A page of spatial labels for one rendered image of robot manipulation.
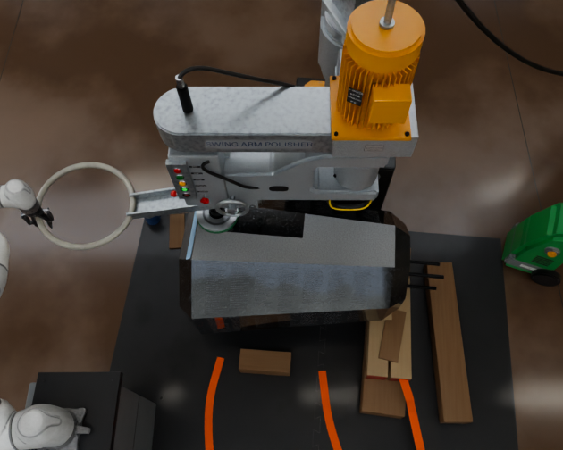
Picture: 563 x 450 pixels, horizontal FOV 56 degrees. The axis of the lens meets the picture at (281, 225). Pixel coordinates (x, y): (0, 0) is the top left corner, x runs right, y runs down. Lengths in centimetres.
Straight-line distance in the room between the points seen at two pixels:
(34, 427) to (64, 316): 140
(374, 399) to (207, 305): 110
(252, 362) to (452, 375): 116
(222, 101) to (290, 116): 26
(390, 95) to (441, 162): 232
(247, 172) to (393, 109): 73
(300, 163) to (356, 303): 91
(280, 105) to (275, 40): 259
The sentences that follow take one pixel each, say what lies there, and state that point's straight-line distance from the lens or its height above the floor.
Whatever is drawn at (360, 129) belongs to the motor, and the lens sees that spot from 192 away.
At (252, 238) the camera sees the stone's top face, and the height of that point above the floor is 82.
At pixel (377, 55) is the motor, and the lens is 163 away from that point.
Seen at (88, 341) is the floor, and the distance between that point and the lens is 358.
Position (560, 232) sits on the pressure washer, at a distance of 334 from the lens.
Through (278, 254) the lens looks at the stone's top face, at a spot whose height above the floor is 82.
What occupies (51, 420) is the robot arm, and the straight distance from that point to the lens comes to 241.
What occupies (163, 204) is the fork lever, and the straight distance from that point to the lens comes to 270.
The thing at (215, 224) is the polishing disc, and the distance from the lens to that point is 270.
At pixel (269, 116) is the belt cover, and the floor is 169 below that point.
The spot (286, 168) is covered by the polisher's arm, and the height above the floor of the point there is 143.
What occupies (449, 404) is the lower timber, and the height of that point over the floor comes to 12.
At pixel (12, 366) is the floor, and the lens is 373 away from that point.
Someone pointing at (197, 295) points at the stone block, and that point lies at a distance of 276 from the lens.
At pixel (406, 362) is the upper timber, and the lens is 315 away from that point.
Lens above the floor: 327
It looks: 65 degrees down
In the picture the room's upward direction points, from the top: 2 degrees counter-clockwise
